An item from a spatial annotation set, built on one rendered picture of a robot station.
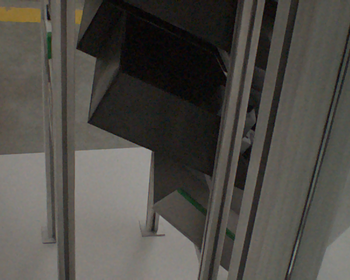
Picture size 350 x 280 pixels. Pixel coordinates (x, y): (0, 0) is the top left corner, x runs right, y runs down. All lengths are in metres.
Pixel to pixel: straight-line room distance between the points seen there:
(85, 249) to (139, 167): 0.24
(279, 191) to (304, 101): 0.04
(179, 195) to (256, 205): 0.57
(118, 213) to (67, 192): 0.56
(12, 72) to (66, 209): 2.50
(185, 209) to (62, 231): 0.15
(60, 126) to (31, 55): 2.68
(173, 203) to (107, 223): 0.46
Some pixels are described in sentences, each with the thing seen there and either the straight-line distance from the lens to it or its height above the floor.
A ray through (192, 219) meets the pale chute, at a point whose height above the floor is 1.17.
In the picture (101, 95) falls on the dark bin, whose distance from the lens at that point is 0.77.
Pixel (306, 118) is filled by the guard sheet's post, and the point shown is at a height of 1.64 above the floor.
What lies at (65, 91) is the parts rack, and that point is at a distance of 0.70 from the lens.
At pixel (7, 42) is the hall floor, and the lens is 3.49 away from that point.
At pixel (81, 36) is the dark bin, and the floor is 1.32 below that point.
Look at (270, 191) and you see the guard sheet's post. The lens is 0.26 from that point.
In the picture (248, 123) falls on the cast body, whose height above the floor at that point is 1.28.
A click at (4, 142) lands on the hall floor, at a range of 2.88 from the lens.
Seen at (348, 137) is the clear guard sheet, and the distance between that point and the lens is 0.23.
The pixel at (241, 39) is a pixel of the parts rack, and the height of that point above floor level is 1.43.
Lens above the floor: 1.78
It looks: 38 degrees down
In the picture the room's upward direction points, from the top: 6 degrees clockwise
